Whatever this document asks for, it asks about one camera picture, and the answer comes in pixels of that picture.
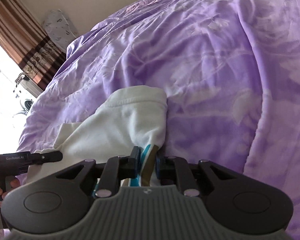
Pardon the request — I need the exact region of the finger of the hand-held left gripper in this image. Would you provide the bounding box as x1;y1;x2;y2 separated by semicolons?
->
27;151;63;166

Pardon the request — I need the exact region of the purple floral blanket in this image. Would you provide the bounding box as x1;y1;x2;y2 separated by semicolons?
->
16;0;300;240

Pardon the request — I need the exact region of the white washing machine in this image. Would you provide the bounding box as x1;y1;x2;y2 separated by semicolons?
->
14;80;44;118

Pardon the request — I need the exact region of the brown patterned curtain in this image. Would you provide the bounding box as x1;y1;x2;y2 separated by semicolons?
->
0;0;67;91

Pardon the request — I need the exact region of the white printed fabric cover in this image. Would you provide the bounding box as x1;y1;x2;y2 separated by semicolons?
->
41;10;79;53

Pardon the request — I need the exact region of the white t-shirt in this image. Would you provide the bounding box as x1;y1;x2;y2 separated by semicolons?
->
27;86;168;195

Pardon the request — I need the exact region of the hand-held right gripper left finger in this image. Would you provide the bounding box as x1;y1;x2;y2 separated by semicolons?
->
55;146;142;197

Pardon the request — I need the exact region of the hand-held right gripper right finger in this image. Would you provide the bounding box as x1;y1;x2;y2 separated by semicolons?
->
155;155;237;197

